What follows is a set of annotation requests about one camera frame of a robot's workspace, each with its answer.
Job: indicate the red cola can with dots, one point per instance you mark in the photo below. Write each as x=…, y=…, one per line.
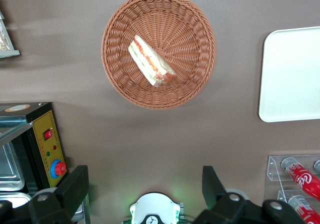
x=303, y=210
x=302, y=179

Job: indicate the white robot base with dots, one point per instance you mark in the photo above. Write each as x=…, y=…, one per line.
x=155, y=206

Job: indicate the triangular sandwich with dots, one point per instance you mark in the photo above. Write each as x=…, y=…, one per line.
x=150, y=59

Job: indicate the clear acrylic can rack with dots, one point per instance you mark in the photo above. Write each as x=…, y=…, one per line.
x=273, y=169

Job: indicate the black food warmer yellow panel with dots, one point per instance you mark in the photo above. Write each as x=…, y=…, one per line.
x=43, y=124

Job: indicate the white rectangular tray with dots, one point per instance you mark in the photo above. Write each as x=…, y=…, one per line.
x=292, y=74

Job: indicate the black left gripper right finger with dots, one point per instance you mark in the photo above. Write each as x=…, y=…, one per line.
x=212, y=186

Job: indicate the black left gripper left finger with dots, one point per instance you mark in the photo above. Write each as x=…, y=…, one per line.
x=72, y=184

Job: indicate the brown round wicker basket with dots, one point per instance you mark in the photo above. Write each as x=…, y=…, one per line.
x=180, y=24

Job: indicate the silver topped can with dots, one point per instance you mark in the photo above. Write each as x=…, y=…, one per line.
x=317, y=166

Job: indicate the steel pan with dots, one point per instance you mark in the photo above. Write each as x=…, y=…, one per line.
x=7, y=169
x=15, y=200

